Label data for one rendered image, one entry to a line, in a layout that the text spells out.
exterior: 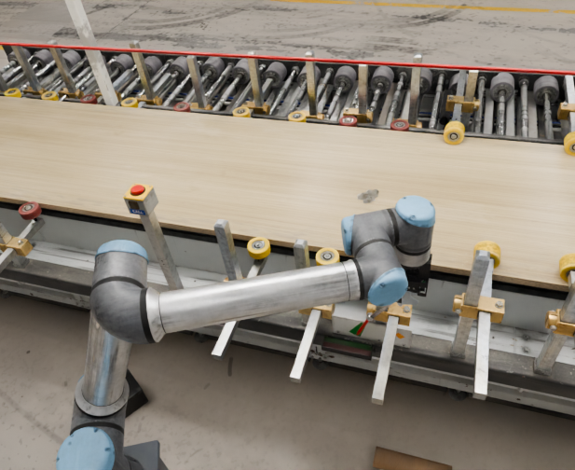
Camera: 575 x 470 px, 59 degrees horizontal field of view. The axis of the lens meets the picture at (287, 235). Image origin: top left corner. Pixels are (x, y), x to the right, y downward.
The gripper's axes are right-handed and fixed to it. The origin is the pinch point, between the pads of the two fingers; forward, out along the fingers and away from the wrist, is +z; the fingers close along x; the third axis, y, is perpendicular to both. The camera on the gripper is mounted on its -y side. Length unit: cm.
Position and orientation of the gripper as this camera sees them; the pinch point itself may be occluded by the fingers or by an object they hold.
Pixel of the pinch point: (398, 301)
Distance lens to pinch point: 147.1
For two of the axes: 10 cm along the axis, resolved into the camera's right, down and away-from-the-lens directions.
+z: 1.0, 7.0, 7.1
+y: 9.5, 1.4, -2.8
